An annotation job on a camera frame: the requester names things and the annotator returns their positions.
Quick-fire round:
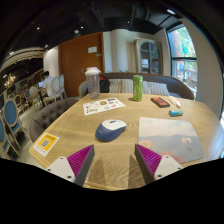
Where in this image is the grey curved sofa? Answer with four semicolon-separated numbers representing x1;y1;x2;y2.
78;72;195;100

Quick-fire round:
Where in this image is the person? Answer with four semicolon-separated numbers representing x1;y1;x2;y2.
40;70;54;98

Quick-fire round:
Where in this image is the sky print mouse pad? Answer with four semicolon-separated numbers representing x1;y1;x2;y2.
137;116;205;164

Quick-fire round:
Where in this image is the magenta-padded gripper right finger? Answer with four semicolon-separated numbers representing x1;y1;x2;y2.
134;143;184;185

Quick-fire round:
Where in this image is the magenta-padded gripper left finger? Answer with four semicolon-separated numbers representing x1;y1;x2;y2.
45;144;96;187

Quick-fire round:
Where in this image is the clear shaker bottle white lid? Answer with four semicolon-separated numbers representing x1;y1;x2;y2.
84;66;102;100

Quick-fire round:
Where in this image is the brown wooden door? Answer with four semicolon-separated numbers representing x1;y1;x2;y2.
58;32;106;98

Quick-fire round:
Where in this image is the large black framed window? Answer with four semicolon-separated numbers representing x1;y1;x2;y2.
166;24;198;98

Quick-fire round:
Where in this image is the white and blue computer mouse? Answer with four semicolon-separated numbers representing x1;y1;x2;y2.
94;119;128;143

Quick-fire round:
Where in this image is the white sticker sheet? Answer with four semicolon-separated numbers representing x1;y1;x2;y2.
82;97;127;117

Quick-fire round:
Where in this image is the arched glass door cabinet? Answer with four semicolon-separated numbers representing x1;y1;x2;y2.
133;37;164;75

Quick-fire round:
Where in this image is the black backpack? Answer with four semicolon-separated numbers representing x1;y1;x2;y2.
98;74;111;94

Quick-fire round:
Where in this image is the yellow code table sticker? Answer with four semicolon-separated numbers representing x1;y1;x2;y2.
32;132;61;158

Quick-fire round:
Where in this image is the group of white chairs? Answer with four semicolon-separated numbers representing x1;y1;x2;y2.
28;73;68;108

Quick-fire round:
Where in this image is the green drink can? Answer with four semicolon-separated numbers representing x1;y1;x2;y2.
132;74;144;102

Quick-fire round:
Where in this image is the grey tufted bench seat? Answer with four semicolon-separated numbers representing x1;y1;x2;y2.
28;97;81;144

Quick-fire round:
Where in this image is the small teal green pack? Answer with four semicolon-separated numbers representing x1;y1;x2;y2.
168;109;184;117

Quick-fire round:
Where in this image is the black and red flat box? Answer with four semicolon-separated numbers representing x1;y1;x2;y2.
150;96;171;109

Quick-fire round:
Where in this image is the group of blue chairs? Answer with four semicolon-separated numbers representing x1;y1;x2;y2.
0;88;32;158

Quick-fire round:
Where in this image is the striped cushion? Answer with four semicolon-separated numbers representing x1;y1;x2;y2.
108;78;134;94
142;80;170;97

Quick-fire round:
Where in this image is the white plastic packet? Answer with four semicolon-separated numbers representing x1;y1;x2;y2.
168;95;182;108

